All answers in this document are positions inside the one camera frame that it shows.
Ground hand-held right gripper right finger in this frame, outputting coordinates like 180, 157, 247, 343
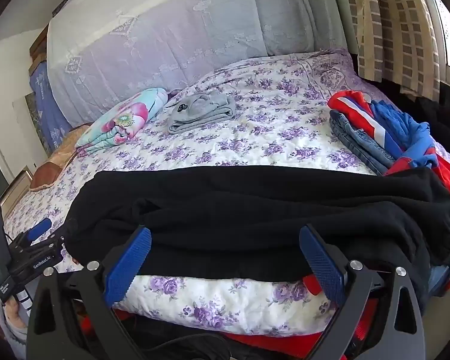
298, 224, 426, 360

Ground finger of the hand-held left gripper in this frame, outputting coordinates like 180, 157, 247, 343
24, 228, 70, 256
13, 217, 53, 250

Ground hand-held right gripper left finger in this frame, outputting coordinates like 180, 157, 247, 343
26, 227, 152, 360

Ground black pants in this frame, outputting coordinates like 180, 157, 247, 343
62, 165, 450, 310

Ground person's left forearm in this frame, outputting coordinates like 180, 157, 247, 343
0, 296, 32, 360

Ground brown pillow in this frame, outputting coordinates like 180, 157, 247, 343
29, 160, 67, 192

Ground blue patterned mattress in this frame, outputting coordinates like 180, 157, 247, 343
29, 62, 73, 151

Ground blue denim jeans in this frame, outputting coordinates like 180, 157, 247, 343
329, 109, 396, 175

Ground turquoise pink floral folded blanket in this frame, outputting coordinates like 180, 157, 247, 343
75, 87, 169, 154

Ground purple floral bedspread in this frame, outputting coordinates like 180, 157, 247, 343
4, 49, 450, 338

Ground red garment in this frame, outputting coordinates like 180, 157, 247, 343
384, 150, 450, 211

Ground blue shirt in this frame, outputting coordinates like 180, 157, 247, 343
371, 99, 440, 169

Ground red white blue jacket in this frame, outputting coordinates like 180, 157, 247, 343
327, 91, 398, 158

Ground grey folded fleece garment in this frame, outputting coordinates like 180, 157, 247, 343
166, 92, 237, 134

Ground white lace cover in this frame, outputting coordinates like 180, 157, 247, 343
47, 0, 347, 128

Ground beige checkered curtain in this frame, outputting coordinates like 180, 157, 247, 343
341, 0, 448, 96

